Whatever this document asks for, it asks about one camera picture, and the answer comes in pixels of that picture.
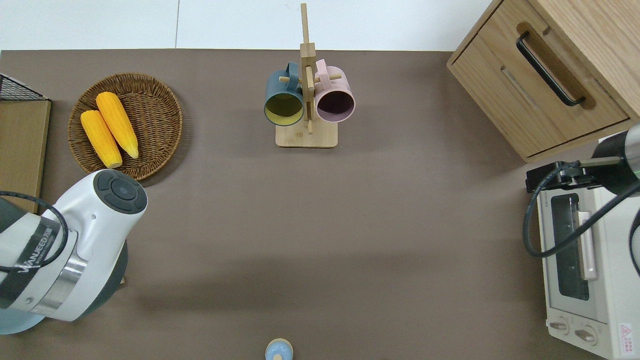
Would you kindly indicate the brown table mat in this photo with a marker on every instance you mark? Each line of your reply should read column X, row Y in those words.
column 350, row 225

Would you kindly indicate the yellow corn cob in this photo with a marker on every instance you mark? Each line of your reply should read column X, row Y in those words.
column 100, row 140
column 117, row 122

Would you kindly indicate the round wicker basket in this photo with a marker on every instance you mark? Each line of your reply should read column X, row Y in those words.
column 155, row 125

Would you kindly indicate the teal mug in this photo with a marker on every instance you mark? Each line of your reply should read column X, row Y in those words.
column 282, row 90

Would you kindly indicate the wooden board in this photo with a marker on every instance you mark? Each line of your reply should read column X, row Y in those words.
column 22, row 150

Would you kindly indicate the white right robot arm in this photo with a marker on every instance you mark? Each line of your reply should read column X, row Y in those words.
column 622, row 160

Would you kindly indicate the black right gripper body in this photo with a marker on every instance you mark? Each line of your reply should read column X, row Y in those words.
column 550, row 177

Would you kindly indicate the white toaster oven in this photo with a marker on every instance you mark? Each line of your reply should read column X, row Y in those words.
column 615, row 280

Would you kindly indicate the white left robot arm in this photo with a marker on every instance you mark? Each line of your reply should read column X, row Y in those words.
column 85, row 235

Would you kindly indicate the light blue plate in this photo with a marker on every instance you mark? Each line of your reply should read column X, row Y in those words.
column 20, row 325

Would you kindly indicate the pink mug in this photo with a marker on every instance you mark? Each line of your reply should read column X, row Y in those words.
column 335, row 87

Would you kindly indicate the blue call bell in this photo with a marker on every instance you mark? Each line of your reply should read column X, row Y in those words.
column 278, row 350

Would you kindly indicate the wooden cabinet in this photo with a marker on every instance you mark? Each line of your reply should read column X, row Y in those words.
column 575, row 30

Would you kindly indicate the wooden mug tree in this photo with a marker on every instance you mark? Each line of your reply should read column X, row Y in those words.
column 306, row 135

